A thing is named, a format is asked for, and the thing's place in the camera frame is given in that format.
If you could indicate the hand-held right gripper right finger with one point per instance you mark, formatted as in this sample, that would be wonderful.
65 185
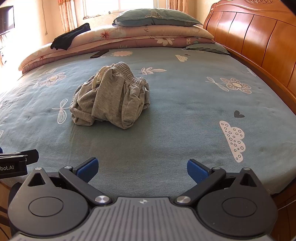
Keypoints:
196 171

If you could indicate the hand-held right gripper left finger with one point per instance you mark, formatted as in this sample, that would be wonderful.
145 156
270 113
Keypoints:
87 170

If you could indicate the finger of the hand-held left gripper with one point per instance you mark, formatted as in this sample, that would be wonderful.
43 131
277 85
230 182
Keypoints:
31 155

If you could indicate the grey sweatpants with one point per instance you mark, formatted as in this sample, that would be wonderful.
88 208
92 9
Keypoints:
108 97

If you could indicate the blue floral bed sheet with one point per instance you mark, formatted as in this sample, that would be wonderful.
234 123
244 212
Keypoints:
185 111

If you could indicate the black phone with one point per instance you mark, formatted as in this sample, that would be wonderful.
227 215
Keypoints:
99 53

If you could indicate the black garment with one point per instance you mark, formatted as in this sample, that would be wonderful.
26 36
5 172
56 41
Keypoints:
67 38

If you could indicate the flat teal pillow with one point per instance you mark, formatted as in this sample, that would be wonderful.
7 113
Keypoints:
208 48

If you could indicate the patterned orange curtain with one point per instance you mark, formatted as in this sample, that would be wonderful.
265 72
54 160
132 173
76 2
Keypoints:
68 16
175 4

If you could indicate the folded pink floral quilt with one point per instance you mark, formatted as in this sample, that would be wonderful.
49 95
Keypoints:
138 34

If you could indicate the wooden bed headboard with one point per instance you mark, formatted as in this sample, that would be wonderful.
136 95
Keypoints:
254 34

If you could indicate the plump teal pillow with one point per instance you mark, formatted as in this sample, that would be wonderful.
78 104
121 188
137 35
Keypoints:
152 19

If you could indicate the window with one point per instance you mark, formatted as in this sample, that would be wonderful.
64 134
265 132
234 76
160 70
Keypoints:
115 7

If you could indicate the black wall television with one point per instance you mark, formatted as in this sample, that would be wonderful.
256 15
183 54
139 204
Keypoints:
7 19

